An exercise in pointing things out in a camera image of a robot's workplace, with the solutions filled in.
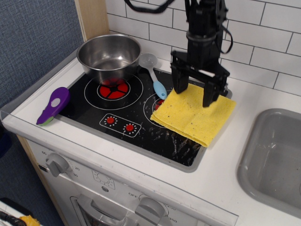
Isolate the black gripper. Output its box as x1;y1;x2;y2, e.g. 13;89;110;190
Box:
171;35;230;107

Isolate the yellow towel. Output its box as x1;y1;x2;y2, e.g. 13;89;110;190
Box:
150;84;236;147

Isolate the blue handled ladle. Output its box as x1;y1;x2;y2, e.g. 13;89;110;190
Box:
139;53;167;100

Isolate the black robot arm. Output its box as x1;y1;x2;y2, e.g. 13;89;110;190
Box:
171;0;230;107

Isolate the black toy stovetop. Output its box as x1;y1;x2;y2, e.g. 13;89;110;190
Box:
58;67;206;173

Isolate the stainless steel pot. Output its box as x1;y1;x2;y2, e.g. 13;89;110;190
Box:
77;34;142;85

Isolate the grey sink basin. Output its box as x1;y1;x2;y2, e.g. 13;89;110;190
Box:
237;108;301;218

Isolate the wooden side panel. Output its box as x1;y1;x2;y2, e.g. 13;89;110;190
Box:
74;0;110;41

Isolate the grey right oven knob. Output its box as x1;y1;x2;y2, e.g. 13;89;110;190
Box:
135;197;165;226

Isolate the grey oven knob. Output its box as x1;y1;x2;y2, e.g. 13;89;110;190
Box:
135;197;165;226
46;153;69;177

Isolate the purple toy eggplant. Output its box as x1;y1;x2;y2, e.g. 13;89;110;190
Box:
36;87;71;126

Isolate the grey left oven knob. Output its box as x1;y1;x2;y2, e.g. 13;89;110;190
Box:
46;153;69;177

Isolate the yellow object bottom left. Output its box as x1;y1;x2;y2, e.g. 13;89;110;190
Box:
20;215;41;226

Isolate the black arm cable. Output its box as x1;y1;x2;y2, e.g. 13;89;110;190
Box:
123;0;233;55

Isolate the grey oven door handle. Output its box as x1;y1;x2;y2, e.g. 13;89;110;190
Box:
77;194;136;226

